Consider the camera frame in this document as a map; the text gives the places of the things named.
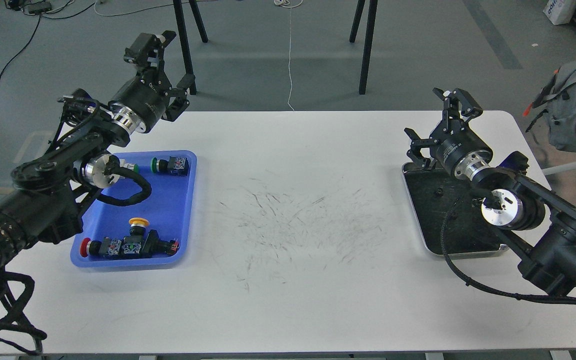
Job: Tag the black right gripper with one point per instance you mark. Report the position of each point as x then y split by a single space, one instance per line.
452 144

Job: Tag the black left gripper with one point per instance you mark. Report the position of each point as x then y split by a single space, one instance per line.
149 96

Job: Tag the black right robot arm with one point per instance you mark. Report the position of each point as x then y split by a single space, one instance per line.
539 227

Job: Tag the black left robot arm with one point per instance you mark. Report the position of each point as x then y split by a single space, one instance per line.
52 193

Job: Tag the black left stand legs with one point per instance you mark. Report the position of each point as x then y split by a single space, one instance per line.
183 32

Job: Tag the black stand legs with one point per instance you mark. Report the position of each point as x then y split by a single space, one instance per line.
369 38
183 32

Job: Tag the silver metal tray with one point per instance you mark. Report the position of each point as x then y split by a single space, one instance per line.
453 220

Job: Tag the orange white push button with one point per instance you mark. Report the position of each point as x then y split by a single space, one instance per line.
123 163

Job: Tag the blue plastic tray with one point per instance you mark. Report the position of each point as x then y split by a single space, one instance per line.
168 209

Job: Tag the black right stand legs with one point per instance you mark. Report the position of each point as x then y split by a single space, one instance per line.
369 38

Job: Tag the white cardboard box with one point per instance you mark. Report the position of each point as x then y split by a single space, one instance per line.
559 12

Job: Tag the green push button switch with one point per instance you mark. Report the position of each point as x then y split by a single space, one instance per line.
174 165

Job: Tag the yellow push button switch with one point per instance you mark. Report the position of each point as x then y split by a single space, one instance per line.
138 227

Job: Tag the red push button switch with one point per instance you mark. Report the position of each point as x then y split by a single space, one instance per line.
137 245

